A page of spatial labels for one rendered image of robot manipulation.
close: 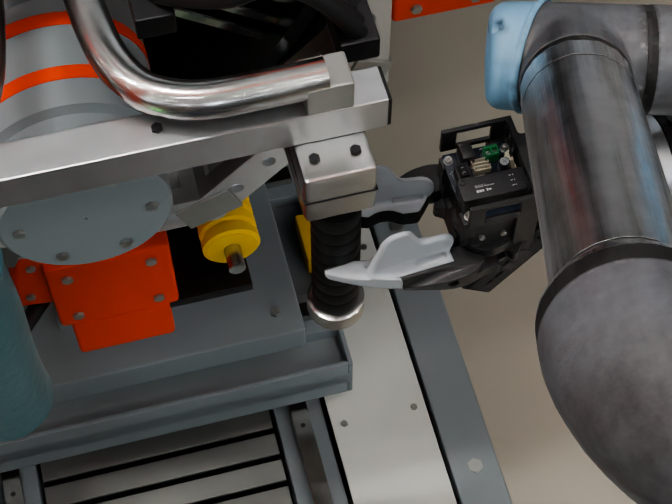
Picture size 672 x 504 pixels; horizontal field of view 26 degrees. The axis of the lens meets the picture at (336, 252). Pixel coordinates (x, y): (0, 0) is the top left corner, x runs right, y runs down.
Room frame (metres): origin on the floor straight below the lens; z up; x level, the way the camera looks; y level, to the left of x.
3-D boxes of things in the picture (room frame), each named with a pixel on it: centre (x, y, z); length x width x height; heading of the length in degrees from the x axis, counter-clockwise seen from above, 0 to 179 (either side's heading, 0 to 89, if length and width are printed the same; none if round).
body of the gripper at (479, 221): (0.58, -0.13, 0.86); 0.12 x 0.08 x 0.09; 105
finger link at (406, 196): (0.58, -0.03, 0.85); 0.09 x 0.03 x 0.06; 96
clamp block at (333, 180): (0.57, 0.01, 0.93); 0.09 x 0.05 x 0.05; 15
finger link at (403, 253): (0.52, -0.04, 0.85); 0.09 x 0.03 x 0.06; 114
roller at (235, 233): (0.85, 0.13, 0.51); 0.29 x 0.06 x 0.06; 15
